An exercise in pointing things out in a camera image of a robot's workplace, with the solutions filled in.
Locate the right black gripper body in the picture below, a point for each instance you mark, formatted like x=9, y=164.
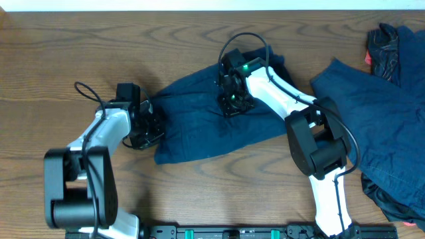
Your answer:
x=234, y=104

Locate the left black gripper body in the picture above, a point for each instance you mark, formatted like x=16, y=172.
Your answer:
x=149, y=132

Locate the navy blue shorts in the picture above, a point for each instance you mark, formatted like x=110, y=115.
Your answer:
x=195, y=127

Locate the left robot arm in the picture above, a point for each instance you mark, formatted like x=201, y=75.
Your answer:
x=80, y=194

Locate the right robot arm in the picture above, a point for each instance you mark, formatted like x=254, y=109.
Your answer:
x=318, y=142

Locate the red garment piece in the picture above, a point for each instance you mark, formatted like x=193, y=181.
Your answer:
x=368, y=58

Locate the navy blue garment pile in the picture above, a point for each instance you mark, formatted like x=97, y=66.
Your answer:
x=388, y=123

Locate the black patterned garment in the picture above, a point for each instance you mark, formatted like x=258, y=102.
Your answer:
x=383, y=49

